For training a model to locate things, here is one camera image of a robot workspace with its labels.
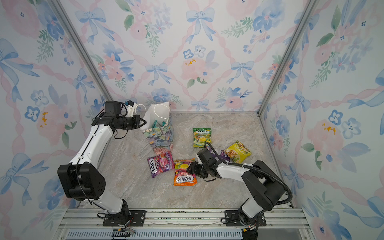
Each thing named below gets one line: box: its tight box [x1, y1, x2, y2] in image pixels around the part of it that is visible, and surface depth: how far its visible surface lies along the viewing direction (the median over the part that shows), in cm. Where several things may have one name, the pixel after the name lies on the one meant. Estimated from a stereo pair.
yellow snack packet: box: [223, 140, 252, 164], surface depth 97 cm
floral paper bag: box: [141, 101, 174, 154], surface depth 86 cm
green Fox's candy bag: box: [192, 127, 212, 148], surface depth 105 cm
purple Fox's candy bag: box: [147, 151, 175, 178], surface depth 92 cm
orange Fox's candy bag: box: [173, 158, 198, 186], surface depth 87 cm
